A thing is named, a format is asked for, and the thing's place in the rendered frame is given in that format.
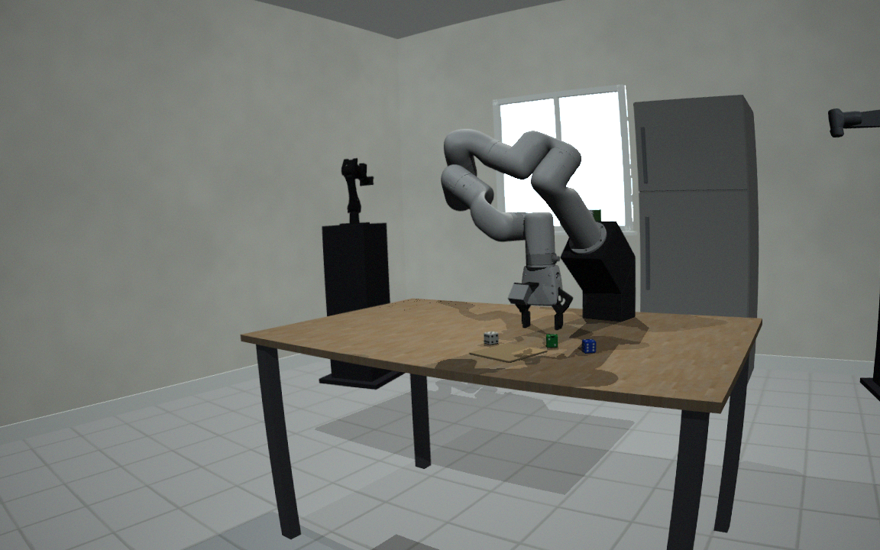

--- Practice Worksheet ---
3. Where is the tan square mat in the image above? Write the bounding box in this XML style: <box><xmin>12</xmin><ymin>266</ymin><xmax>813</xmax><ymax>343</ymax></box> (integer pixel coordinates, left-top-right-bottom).
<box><xmin>469</xmin><ymin>343</ymin><xmax>548</xmax><ymax>363</ymax></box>

